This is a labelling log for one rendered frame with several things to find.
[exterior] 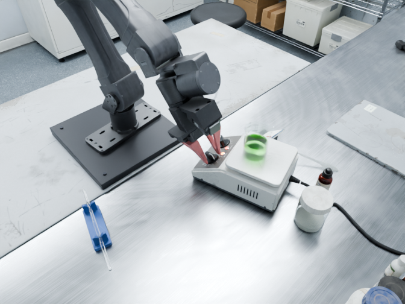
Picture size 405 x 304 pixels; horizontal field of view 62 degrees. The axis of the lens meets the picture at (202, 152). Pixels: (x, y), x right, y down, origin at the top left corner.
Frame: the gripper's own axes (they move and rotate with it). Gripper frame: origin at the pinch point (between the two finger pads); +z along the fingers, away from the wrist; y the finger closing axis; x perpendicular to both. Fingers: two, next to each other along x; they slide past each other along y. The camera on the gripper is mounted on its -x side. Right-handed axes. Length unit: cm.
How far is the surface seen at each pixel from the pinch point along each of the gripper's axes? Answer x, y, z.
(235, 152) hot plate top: -4.6, 3.6, 0.5
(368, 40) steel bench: 27, 82, 15
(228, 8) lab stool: 130, 94, -5
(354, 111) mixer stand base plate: 1.8, 42.6, 16.5
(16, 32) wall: 294, -16, -56
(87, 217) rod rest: 4.0, -28.1, -3.2
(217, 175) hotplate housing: -3.5, -1.9, 2.8
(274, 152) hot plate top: -8.0, 10.1, 4.0
